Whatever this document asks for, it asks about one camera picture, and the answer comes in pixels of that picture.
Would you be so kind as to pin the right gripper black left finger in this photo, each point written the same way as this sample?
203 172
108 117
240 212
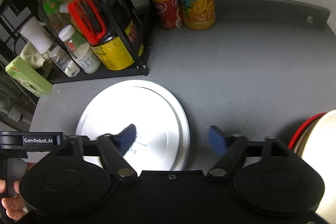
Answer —
112 148

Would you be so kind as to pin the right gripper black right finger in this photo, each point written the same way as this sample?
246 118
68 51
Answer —
230 148

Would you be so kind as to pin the red plate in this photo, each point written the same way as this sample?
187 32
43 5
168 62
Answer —
302 128

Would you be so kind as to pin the person's left hand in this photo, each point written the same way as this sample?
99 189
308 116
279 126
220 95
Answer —
14 205

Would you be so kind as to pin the green carton box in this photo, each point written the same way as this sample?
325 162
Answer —
28 77

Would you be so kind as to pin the crumpled paper towel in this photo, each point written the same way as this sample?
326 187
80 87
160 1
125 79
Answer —
33 58

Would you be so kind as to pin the white cap seasoning jar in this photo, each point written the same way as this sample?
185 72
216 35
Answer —
79 49

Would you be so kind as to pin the large soy sauce bottle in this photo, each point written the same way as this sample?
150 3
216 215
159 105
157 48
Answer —
97 20

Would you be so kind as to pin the green label sauce bottle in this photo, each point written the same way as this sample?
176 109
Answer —
49 13

